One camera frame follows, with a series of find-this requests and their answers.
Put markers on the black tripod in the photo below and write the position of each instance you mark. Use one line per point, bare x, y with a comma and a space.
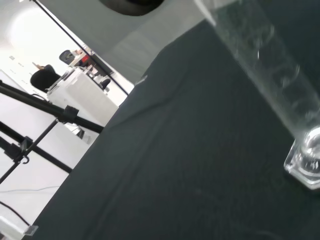
37, 102

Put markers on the person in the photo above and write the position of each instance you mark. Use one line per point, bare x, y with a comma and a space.
45, 77

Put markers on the thin black pole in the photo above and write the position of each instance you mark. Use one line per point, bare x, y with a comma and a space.
75, 40

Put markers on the white desk cabinet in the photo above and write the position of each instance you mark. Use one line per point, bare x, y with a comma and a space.
82, 95

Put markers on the pale board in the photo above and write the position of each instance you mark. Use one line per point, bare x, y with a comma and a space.
15, 225

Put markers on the black office chair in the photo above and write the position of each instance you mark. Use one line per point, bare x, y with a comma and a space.
66, 57

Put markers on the black table cloth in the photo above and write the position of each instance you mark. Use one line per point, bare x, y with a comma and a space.
175, 162

